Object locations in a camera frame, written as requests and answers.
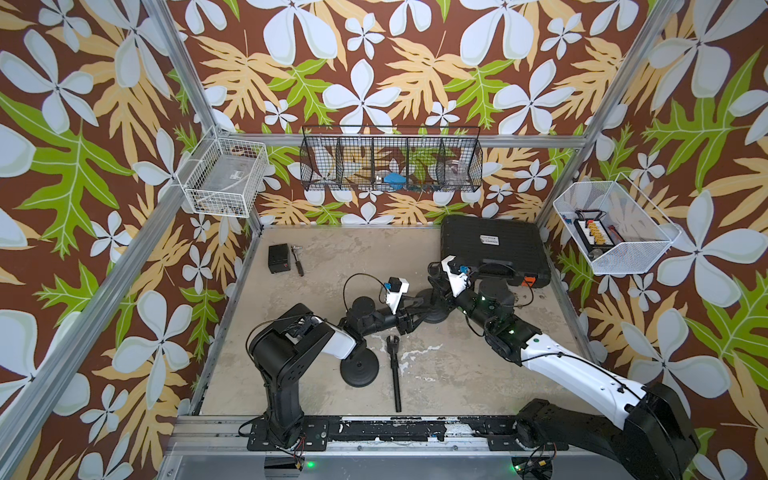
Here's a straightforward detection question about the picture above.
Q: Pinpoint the white wire basket left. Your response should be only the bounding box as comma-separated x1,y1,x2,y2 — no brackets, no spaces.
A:
178,128,270,218

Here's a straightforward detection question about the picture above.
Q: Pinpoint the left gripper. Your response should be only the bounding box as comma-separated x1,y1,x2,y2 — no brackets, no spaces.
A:
358,294,429,339

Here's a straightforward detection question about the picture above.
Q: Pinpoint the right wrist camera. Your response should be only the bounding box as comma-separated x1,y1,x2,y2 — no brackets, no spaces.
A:
441,255,470,298

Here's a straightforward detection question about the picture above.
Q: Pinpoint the small ratchet screwdriver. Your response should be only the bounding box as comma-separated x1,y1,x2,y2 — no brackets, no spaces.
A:
290,245,305,277

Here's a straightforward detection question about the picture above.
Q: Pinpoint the black round stand base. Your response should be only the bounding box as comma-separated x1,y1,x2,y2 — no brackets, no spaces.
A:
416,289,451,325

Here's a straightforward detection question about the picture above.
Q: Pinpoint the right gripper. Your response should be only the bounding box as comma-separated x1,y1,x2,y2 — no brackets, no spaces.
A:
428,270,498,336

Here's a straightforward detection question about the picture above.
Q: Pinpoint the small black box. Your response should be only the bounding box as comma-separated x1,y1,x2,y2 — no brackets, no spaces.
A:
267,243,291,274

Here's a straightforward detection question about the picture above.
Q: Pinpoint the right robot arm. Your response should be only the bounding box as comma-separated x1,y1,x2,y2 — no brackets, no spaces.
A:
443,273,700,479

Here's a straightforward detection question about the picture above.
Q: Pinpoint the white mesh basket right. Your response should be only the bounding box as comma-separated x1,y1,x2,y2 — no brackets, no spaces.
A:
554,174,682,276

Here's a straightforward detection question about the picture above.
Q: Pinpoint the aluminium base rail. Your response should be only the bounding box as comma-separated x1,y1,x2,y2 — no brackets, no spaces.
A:
158,416,630,479

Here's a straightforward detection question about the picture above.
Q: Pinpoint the black plastic tool case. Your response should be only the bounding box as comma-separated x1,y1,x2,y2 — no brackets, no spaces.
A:
440,215,551,289

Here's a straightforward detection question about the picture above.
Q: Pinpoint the screw bit box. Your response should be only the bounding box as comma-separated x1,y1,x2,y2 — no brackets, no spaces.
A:
573,209,624,252

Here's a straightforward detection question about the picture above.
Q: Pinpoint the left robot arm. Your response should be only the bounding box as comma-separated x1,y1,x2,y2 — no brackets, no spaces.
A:
246,296,430,448

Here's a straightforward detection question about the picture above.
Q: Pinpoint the blue object in basket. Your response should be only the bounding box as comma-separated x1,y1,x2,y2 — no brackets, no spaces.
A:
384,173,406,188

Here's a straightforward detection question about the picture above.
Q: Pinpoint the black wire basket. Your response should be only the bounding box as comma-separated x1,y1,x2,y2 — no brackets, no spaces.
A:
298,125,484,193

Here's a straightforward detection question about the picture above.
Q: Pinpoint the black microphone stand pole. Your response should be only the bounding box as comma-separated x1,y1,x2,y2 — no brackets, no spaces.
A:
427,261,444,295

